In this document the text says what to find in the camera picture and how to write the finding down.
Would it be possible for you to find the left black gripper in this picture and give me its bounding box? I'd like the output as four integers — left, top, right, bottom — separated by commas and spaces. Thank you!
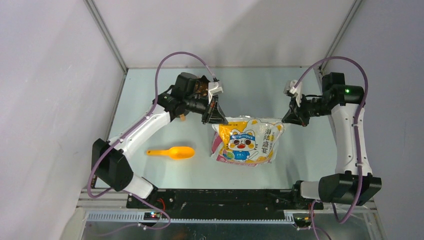
183, 92, 227, 125

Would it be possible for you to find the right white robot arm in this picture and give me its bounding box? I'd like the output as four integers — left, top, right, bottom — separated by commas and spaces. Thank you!
282, 72, 382, 209

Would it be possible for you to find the black cat bowl paw print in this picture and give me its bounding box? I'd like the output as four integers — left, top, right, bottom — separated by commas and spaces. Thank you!
194, 75, 210, 98

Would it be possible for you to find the black cat bowl fish print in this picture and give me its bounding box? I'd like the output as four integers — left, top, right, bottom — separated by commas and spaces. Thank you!
178, 111, 190, 122

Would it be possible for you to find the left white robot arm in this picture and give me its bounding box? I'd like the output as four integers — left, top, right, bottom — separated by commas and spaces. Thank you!
91, 72, 228, 208

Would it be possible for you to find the pet food bag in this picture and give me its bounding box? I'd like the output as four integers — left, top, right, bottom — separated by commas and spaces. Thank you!
211, 116, 285, 167

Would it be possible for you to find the orange plastic scoop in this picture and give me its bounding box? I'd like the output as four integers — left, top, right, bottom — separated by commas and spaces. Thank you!
146, 146, 196, 160

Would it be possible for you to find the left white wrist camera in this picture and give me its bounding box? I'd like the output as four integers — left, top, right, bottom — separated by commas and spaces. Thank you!
207, 81, 224, 99

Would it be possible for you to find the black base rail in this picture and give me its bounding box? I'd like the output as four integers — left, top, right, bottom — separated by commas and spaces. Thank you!
146, 188, 313, 220

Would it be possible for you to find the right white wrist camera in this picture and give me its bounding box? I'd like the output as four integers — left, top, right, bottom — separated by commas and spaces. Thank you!
283, 80, 302, 107

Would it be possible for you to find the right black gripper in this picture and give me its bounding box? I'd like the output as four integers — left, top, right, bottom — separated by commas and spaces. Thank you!
283, 92, 333, 127

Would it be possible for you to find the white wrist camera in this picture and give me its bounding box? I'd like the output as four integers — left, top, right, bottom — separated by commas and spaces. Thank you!
207, 81, 224, 99
283, 80, 302, 107

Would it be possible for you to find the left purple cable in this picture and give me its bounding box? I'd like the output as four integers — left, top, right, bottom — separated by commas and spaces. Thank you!
86, 51, 218, 199

